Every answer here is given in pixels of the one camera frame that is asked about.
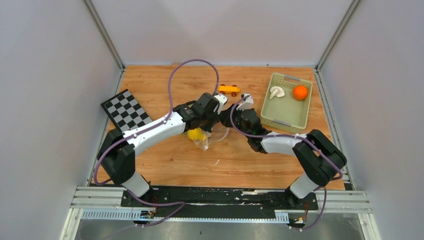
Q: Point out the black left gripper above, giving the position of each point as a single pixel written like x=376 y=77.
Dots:
x=216 y=118

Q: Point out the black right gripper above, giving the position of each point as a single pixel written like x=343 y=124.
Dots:
x=225 y=118

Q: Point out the fake yellow lemon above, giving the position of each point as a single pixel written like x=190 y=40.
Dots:
x=196 y=134

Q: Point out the clear zip top bag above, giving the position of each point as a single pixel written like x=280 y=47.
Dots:
x=217 y=134

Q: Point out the white fake garlic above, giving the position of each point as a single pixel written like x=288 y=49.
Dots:
x=276 y=92

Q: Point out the fake orange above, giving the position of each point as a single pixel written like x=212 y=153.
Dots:
x=300 y=92

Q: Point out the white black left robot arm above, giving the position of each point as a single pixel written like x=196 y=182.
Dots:
x=117 y=155

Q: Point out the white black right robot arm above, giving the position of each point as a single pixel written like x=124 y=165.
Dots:
x=319 y=158

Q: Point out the yellow toy car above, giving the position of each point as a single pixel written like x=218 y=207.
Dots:
x=233 y=90

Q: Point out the pale green plastic basket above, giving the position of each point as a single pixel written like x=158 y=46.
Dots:
x=286 y=113

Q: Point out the black white checkerboard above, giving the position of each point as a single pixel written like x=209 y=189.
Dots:
x=125 y=112

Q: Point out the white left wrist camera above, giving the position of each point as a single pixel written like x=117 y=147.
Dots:
x=222 y=99

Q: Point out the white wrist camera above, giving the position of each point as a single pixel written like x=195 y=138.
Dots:
x=246 y=102
x=222 y=99

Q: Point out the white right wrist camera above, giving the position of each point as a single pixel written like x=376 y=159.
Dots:
x=246 y=102

